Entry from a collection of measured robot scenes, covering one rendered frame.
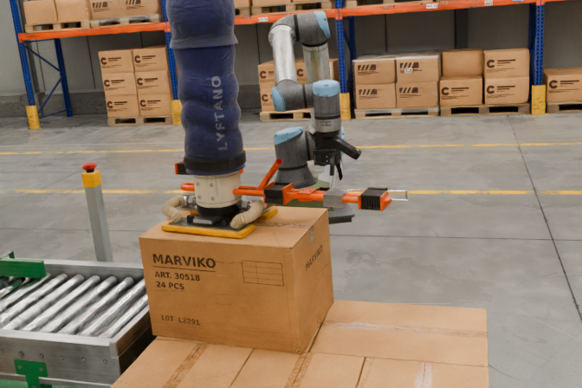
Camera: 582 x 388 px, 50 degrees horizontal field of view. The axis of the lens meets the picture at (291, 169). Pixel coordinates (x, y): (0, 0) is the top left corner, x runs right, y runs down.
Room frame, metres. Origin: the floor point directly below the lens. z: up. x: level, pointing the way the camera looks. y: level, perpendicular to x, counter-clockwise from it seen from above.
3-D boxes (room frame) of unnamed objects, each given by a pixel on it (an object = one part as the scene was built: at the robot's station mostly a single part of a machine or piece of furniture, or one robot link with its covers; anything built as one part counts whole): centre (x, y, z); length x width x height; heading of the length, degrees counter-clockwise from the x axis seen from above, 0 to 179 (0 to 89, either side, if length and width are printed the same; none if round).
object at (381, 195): (1.98, -0.26, 1.07); 0.08 x 0.07 x 0.05; 65
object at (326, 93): (2.13, -0.14, 1.39); 0.10 x 0.09 x 0.12; 179
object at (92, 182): (2.98, 0.98, 0.50); 0.07 x 0.07 x 1.00; 73
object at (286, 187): (2.13, 0.05, 1.07); 0.10 x 0.08 x 0.06; 155
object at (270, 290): (2.23, 0.22, 0.74); 0.60 x 0.40 x 0.40; 69
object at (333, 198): (2.04, -0.14, 1.06); 0.07 x 0.07 x 0.04; 65
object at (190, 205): (2.24, 0.28, 1.01); 0.34 x 0.25 x 0.06; 65
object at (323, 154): (2.13, -0.13, 1.22); 0.09 x 0.08 x 0.12; 72
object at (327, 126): (2.12, -0.14, 1.30); 0.10 x 0.09 x 0.05; 162
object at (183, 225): (2.15, 0.32, 0.97); 0.34 x 0.10 x 0.05; 65
